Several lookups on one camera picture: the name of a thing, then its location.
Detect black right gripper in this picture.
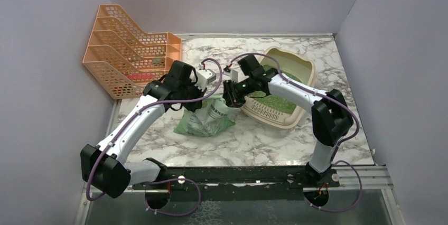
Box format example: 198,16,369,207
217,77,255,115

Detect green litter bag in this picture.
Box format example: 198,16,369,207
174,94,240,137

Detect beige plastic litter box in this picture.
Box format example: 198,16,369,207
242,46,316,129

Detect white bag sealing clip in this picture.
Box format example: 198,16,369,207
297,112,310,127

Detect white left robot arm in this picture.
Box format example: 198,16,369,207
80,60,217,201

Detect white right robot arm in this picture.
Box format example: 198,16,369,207
223,53,358,186

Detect green litter pellets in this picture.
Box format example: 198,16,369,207
253,64,299,115

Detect orange mesh file rack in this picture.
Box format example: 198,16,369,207
82,4,182,100

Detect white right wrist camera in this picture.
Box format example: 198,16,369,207
223,65,239,83

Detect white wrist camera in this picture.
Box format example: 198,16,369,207
195,69,217,91
223,65,239,83

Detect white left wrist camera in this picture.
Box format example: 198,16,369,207
195,69,217,91

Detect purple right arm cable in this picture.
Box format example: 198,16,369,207
227,53,363,213

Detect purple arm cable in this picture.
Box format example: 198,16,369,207
227,53,363,213
86,58,224,217

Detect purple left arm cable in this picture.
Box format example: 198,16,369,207
86,58,224,217

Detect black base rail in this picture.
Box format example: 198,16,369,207
132,165,340,202

